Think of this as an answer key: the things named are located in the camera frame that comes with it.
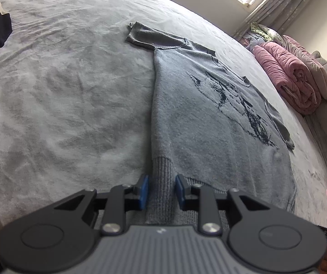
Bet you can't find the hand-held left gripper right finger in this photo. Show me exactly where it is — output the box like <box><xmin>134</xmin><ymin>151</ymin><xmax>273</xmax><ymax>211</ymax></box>
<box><xmin>175</xmin><ymin>174</ymin><xmax>269</xmax><ymax>236</ymax></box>

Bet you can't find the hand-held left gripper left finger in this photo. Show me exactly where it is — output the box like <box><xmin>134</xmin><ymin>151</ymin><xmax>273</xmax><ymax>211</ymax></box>
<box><xmin>54</xmin><ymin>174</ymin><xmax>150</xmax><ymax>236</ymax></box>

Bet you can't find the grey knit sweater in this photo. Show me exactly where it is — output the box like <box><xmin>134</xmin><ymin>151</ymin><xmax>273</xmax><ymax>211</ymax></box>
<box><xmin>125</xmin><ymin>21</ymin><xmax>297</xmax><ymax>226</ymax></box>

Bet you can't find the bed with grey sheet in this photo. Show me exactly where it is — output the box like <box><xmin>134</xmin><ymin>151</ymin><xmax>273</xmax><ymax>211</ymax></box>
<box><xmin>0</xmin><ymin>0</ymin><xmax>327</xmax><ymax>263</ymax></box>

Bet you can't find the pink folded quilt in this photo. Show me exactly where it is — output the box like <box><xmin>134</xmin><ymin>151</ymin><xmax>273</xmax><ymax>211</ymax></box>
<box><xmin>252</xmin><ymin>41</ymin><xmax>322</xmax><ymax>116</ymax></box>

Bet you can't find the pink and grey pillow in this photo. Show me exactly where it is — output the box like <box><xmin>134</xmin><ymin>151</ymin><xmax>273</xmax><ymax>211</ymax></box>
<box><xmin>283</xmin><ymin>34</ymin><xmax>327</xmax><ymax>103</ymax></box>

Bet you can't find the grey patterned curtain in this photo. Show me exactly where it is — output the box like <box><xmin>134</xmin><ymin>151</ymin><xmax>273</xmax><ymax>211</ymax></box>
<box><xmin>233</xmin><ymin>0</ymin><xmax>327</xmax><ymax>39</ymax></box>

